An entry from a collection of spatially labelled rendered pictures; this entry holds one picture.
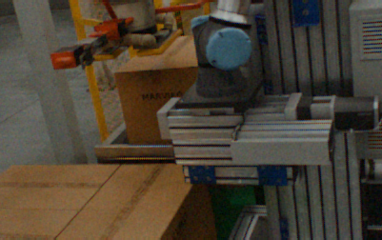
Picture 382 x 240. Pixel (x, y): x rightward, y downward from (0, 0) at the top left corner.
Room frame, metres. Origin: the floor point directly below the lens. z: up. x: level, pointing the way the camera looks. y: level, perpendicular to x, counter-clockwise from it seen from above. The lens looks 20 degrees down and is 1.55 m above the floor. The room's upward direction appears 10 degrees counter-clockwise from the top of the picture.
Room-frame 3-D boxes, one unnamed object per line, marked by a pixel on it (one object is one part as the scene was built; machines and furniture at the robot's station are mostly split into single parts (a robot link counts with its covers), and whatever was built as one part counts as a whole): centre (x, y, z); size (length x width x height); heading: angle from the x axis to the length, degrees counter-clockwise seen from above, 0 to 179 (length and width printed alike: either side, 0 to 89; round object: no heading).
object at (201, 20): (1.56, -0.10, 1.20); 0.13 x 0.12 x 0.14; 7
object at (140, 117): (2.56, 0.02, 0.75); 0.60 x 0.40 x 0.40; 161
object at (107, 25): (1.95, 0.23, 1.20); 0.10 x 0.08 x 0.06; 74
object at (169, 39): (2.17, 0.07, 1.10); 0.34 x 0.10 x 0.05; 164
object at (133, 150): (2.24, 0.14, 0.58); 0.70 x 0.03 x 0.06; 69
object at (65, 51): (1.62, 0.33, 1.20); 0.08 x 0.07 x 0.05; 164
